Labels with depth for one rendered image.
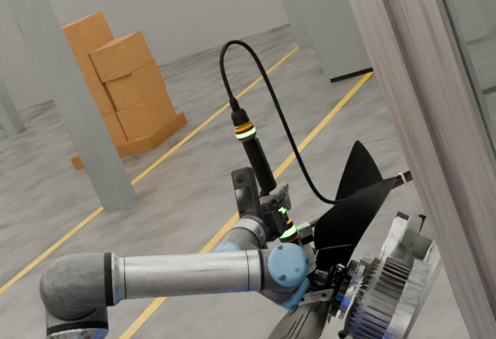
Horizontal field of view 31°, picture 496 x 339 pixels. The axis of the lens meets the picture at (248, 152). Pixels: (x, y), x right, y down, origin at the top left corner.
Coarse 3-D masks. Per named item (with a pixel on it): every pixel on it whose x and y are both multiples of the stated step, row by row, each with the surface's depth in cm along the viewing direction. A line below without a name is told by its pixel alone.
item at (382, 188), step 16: (368, 192) 192; (384, 192) 196; (336, 208) 188; (352, 208) 194; (368, 208) 198; (320, 224) 191; (336, 224) 197; (352, 224) 201; (368, 224) 204; (320, 240) 201; (336, 240) 204; (352, 240) 207
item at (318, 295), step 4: (316, 292) 210; (320, 292) 209; (324, 292) 208; (328, 292) 207; (332, 292) 206; (304, 296) 210; (308, 296) 209; (316, 296) 208; (320, 296) 207; (328, 296) 205; (308, 300) 208; (312, 300) 207; (316, 300) 206; (320, 300) 205; (324, 300) 204; (328, 300) 204; (300, 304) 207
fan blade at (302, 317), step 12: (288, 312) 205; (300, 312) 201; (312, 312) 199; (324, 312) 196; (288, 324) 198; (300, 324) 195; (312, 324) 192; (324, 324) 189; (276, 336) 197; (288, 336) 193; (300, 336) 189; (312, 336) 185
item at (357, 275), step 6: (360, 270) 211; (354, 276) 211; (360, 276) 209; (354, 282) 209; (348, 288) 210; (354, 288) 208; (348, 294) 208; (342, 300) 210; (348, 300) 208; (342, 306) 208; (342, 312) 210; (342, 318) 211
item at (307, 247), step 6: (306, 222) 204; (300, 228) 202; (306, 228) 202; (300, 234) 202; (306, 234) 203; (300, 240) 202; (306, 240) 202; (312, 240) 203; (300, 246) 205; (306, 246) 203; (306, 252) 203; (312, 252) 204; (312, 258) 204; (312, 264) 203; (312, 270) 203
